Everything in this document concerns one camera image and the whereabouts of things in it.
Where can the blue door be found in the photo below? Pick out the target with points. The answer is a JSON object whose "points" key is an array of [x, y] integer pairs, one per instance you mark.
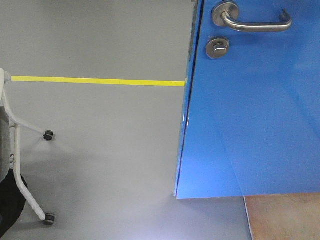
{"points": [[251, 119]]}

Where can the silver door thumb lock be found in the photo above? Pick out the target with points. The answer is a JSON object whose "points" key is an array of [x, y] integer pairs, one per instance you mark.
{"points": [[217, 47]]}

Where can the wooden base platform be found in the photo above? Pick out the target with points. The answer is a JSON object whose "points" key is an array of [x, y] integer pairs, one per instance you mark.
{"points": [[284, 216]]}

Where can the seated person white shirt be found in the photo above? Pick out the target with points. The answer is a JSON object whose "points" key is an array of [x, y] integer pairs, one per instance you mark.
{"points": [[12, 203]]}

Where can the silver door handle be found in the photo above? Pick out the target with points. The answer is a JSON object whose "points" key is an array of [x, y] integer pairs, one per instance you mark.
{"points": [[228, 14]]}

